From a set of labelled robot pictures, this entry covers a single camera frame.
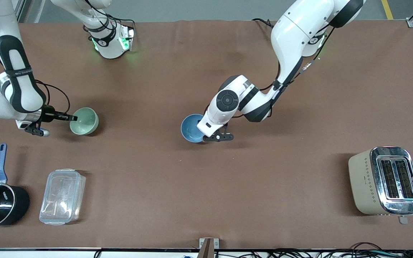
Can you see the brown table cloth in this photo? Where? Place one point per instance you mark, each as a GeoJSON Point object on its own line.
{"type": "Point", "coordinates": [206, 186]}

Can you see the grey right arm base box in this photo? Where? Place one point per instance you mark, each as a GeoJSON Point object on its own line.
{"type": "Point", "coordinates": [127, 37]}

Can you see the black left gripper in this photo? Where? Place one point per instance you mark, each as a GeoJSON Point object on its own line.
{"type": "Point", "coordinates": [198, 121]}

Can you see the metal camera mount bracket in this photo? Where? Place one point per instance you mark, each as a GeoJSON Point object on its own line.
{"type": "Point", "coordinates": [208, 247]}

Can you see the clear plastic food container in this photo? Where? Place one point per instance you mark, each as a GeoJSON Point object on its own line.
{"type": "Point", "coordinates": [62, 196]}

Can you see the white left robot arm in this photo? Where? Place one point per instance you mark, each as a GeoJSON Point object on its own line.
{"type": "Point", "coordinates": [292, 39]}

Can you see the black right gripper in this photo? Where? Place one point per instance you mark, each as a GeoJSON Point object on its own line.
{"type": "Point", "coordinates": [49, 114]}

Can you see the aluminium frame profile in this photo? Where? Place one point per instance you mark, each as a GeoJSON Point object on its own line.
{"type": "Point", "coordinates": [22, 10]}

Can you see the beige chrome toaster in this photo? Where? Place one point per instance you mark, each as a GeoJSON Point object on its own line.
{"type": "Point", "coordinates": [385, 181]}

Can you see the blue bowl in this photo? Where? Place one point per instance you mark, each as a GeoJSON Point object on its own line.
{"type": "Point", "coordinates": [191, 128]}

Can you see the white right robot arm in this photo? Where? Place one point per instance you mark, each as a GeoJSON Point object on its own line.
{"type": "Point", "coordinates": [16, 82]}

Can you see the light green bowl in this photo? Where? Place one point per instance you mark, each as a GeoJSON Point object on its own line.
{"type": "Point", "coordinates": [85, 122]}

